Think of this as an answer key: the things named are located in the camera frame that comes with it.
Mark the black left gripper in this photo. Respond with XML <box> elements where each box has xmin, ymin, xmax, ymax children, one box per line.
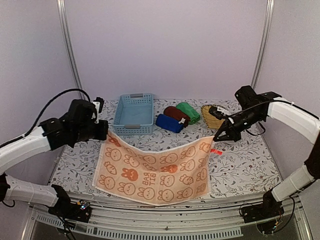
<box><xmin>73</xmin><ymin>119</ymin><xmax>108</xmax><ymax>143</ymax></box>

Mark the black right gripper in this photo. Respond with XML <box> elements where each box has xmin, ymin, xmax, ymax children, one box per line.
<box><xmin>214</xmin><ymin>107</ymin><xmax>265</xmax><ymax>142</ymax></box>

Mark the orange bunny pattern towel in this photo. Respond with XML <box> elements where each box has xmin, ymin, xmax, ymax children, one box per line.
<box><xmin>92</xmin><ymin>132</ymin><xmax>213</xmax><ymax>207</ymax></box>

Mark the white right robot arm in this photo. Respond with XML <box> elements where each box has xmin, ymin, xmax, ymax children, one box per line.
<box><xmin>208</xmin><ymin>85</ymin><xmax>320</xmax><ymax>218</ymax></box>

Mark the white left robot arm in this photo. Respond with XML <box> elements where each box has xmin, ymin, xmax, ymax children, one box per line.
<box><xmin>0</xmin><ymin>97</ymin><xmax>109</xmax><ymax>217</ymax></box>

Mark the yellow woven bamboo tray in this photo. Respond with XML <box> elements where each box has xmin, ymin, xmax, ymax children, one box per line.
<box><xmin>201</xmin><ymin>104</ymin><xmax>229</xmax><ymax>129</ymax></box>

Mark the green rolled towel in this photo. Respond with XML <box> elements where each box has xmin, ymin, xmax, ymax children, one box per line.
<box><xmin>176</xmin><ymin>102</ymin><xmax>201</xmax><ymax>125</ymax></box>

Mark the light blue plastic basket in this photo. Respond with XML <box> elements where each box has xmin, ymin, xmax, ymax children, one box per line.
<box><xmin>113</xmin><ymin>93</ymin><xmax>154</xmax><ymax>136</ymax></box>

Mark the brown rolled towel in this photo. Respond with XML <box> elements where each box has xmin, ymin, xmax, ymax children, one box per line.
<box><xmin>163</xmin><ymin>106</ymin><xmax>190</xmax><ymax>127</ymax></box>

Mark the blue rolled towel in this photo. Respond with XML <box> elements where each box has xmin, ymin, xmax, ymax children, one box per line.
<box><xmin>155</xmin><ymin>114</ymin><xmax>184</xmax><ymax>133</ymax></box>

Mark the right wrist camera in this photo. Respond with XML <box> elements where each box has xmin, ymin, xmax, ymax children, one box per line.
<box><xmin>208</xmin><ymin>105</ymin><xmax>229</xmax><ymax>120</ymax></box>

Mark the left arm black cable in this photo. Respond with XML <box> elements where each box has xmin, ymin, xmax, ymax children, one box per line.
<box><xmin>0</xmin><ymin>88</ymin><xmax>91</xmax><ymax>146</ymax></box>

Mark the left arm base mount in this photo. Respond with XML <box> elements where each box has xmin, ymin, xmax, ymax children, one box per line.
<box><xmin>48</xmin><ymin>184</ymin><xmax>92</xmax><ymax>223</ymax></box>

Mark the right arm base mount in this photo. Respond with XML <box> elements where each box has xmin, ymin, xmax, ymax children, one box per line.
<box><xmin>239</xmin><ymin>190</ymin><xmax>285</xmax><ymax>223</ymax></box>

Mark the aluminium front rail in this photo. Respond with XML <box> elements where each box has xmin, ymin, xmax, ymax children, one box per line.
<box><xmin>21</xmin><ymin>193</ymin><xmax>313</xmax><ymax>240</ymax></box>

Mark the left aluminium frame post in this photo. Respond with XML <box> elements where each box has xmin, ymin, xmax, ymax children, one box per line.
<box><xmin>56</xmin><ymin>0</ymin><xmax>83</xmax><ymax>90</ymax></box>

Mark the aluminium frame post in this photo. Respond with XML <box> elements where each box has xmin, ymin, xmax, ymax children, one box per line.
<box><xmin>56</xmin><ymin>0</ymin><xmax>83</xmax><ymax>90</ymax></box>
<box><xmin>251</xmin><ymin>0</ymin><xmax>275</xmax><ymax>90</ymax></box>

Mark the right aluminium frame post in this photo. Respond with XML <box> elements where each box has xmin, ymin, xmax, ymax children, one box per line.
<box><xmin>251</xmin><ymin>0</ymin><xmax>275</xmax><ymax>90</ymax></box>

